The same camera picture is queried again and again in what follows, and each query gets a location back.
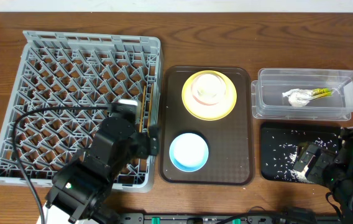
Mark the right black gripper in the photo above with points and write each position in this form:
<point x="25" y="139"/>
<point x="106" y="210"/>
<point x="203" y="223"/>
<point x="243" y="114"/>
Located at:
<point x="322" y="159"/>

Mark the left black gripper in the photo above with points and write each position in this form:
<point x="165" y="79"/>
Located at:
<point x="142" y="140"/>

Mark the rice and food scraps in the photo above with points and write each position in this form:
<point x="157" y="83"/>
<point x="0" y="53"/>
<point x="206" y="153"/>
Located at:
<point x="294" y="161"/>

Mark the wooden chopstick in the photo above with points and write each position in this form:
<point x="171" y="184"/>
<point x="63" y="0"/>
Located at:
<point x="141" y="121"/>
<point x="150" y="108"/>

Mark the white tissue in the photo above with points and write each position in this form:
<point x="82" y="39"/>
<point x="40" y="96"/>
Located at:
<point x="297" y="97"/>

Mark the green snack wrapper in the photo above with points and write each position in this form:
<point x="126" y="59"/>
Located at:
<point x="320" y="93"/>

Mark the light blue bowl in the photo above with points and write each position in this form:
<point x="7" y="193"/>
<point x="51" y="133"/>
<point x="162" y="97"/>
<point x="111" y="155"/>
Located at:
<point x="189" y="152"/>

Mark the yellow plate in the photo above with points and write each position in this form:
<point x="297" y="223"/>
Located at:
<point x="213" y="112"/>

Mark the white cup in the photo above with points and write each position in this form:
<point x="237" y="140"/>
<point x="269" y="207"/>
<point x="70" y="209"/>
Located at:
<point x="207" y="85"/>

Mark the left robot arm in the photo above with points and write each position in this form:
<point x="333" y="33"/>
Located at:
<point x="80" y="188"/>

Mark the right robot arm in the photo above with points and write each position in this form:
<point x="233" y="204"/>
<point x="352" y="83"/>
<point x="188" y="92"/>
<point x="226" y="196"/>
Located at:
<point x="331" y="169"/>

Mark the black tray bin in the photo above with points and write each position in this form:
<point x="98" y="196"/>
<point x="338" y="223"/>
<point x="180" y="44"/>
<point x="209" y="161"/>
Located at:
<point x="276" y="149"/>

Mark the clear plastic bin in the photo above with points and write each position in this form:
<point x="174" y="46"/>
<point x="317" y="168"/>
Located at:
<point x="268" y="101"/>

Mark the brown serving tray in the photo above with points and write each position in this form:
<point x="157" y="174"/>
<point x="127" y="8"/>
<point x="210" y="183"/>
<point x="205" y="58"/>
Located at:
<point x="231" y="151"/>

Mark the grey plastic dish rack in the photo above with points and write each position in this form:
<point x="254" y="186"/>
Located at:
<point x="62" y="84"/>

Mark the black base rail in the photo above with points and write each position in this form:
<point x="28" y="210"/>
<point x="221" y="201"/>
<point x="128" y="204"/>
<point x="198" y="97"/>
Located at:
<point x="292" y="212"/>

